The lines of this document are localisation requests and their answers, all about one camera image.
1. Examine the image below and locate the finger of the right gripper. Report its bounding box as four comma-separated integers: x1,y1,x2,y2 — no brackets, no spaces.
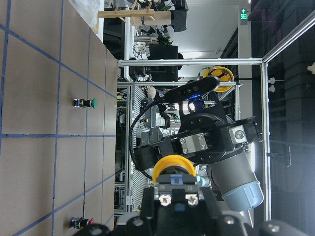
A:
199,187,221,219

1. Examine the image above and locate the black depth camera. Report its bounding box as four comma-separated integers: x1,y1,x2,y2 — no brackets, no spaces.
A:
161,76,220,103

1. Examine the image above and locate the green push button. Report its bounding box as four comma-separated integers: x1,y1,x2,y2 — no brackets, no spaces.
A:
72,98,97,109

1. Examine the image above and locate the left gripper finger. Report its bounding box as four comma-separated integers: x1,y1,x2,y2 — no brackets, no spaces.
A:
140,187,160,220

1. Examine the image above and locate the red push button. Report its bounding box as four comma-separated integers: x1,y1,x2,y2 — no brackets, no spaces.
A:
70,217,95,229

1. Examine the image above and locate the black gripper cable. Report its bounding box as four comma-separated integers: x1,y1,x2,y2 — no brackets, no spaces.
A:
128,94,173,180

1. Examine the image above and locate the wooden rack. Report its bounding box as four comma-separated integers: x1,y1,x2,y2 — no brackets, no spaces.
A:
97,0,171,30

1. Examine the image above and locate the aluminium cage frame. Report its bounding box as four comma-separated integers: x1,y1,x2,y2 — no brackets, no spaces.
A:
118,12,315,221

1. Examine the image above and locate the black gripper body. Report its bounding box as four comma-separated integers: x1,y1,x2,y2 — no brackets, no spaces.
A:
134,113,262,171

